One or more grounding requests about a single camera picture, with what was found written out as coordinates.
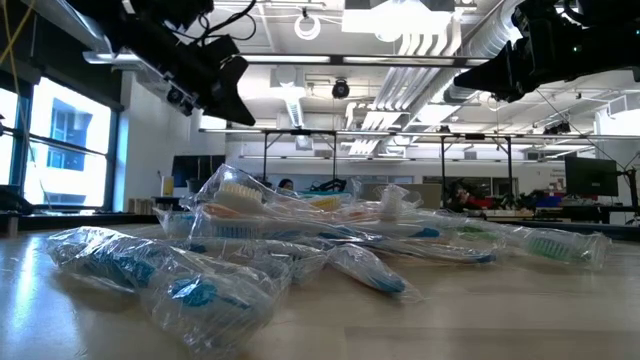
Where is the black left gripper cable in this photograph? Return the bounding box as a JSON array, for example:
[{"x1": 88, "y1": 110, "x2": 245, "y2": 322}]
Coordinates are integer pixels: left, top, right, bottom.
[{"x1": 197, "y1": 0, "x2": 257, "y2": 44}]

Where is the white ceiling light fixture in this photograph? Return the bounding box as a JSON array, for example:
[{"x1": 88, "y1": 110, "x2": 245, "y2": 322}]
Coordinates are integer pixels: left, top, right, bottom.
[{"x1": 341, "y1": 0, "x2": 457, "y2": 44}]

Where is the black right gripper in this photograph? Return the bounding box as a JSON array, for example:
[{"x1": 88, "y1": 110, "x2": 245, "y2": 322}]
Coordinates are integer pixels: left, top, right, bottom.
[{"x1": 453, "y1": 0, "x2": 591, "y2": 104}]

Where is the black desk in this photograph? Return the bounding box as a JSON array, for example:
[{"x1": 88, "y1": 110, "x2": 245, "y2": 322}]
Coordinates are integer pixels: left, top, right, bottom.
[{"x1": 559, "y1": 203, "x2": 640, "y2": 225}]

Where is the silver ventilation duct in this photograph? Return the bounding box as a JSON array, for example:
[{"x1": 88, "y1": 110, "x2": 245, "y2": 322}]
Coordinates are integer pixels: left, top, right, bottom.
[{"x1": 442, "y1": 0, "x2": 526, "y2": 104}]

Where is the blue crate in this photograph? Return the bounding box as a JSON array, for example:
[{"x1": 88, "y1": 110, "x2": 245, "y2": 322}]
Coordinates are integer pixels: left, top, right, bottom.
[{"x1": 529, "y1": 195, "x2": 564, "y2": 209}]

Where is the black computer monitor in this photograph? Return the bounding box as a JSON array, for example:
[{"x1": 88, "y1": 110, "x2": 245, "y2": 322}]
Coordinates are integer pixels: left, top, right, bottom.
[{"x1": 564, "y1": 155, "x2": 620, "y2": 198}]

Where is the white coiled ceiling cable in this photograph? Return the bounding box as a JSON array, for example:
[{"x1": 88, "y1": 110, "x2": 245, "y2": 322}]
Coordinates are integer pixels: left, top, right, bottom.
[{"x1": 293, "y1": 10, "x2": 323, "y2": 42}]

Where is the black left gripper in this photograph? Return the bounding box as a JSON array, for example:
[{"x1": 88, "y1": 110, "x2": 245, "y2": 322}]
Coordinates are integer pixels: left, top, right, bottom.
[{"x1": 149, "y1": 29, "x2": 257, "y2": 127}]

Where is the blue toothbrush in clear wrapper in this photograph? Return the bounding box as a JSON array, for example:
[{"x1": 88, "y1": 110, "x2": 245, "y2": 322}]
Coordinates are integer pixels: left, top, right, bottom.
[
  {"x1": 327, "y1": 243, "x2": 424, "y2": 304},
  {"x1": 47, "y1": 225, "x2": 281, "y2": 357},
  {"x1": 152, "y1": 207, "x2": 442, "y2": 241},
  {"x1": 164, "y1": 234, "x2": 331, "y2": 286},
  {"x1": 344, "y1": 238, "x2": 498, "y2": 265}
]

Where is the black wall screen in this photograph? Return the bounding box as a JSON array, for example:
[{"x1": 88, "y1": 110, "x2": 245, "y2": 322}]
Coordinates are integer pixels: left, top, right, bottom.
[{"x1": 171, "y1": 154, "x2": 227, "y2": 189}]

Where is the green toothbrush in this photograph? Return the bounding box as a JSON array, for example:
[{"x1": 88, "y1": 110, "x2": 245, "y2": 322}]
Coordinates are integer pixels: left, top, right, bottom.
[
  {"x1": 449, "y1": 224, "x2": 612, "y2": 271},
  {"x1": 429, "y1": 217, "x2": 506, "y2": 241}
]

